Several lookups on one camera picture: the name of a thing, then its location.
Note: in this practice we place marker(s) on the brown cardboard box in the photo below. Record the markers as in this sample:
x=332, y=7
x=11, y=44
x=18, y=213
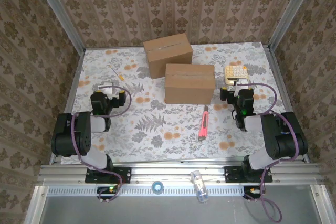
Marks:
x=168, y=56
x=189, y=87

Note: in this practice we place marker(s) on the pink utility knife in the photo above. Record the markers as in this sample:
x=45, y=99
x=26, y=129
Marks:
x=203, y=127

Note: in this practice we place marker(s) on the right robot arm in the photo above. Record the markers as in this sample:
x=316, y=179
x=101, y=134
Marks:
x=286, y=137

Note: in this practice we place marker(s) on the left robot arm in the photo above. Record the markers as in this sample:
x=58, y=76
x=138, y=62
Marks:
x=68, y=134

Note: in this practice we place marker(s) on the cream calculator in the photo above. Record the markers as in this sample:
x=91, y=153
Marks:
x=236, y=73

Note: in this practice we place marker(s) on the floral tablecloth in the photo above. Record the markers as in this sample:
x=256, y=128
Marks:
x=131, y=140

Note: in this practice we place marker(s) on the small black controller board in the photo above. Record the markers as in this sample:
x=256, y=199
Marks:
x=105, y=190
x=252, y=191

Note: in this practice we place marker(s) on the clear plastic bottle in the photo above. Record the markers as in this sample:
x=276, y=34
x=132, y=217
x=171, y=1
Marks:
x=199, y=187

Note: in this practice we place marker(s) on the round blue white knob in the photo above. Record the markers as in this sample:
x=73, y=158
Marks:
x=157, y=187

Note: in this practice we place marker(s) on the grey metal panel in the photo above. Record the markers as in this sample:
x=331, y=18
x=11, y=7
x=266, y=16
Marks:
x=157, y=211

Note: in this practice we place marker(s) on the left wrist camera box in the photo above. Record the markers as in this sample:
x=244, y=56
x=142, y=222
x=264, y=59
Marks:
x=107, y=90

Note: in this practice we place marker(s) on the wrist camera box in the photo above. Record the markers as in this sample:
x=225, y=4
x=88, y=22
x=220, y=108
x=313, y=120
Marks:
x=107, y=90
x=237, y=82

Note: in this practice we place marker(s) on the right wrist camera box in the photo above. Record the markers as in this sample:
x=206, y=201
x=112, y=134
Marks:
x=237, y=82

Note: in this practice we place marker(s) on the aluminium table side rail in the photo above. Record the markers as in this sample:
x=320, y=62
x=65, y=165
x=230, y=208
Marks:
x=278, y=77
x=75, y=77

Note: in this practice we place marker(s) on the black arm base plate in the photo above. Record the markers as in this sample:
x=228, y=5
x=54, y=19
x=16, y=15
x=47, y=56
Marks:
x=126, y=175
x=231, y=175

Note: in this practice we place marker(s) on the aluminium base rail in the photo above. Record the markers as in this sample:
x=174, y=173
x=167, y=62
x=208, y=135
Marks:
x=170, y=171

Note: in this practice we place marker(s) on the aluminium frame post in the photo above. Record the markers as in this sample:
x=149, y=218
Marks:
x=61, y=11
x=291, y=11

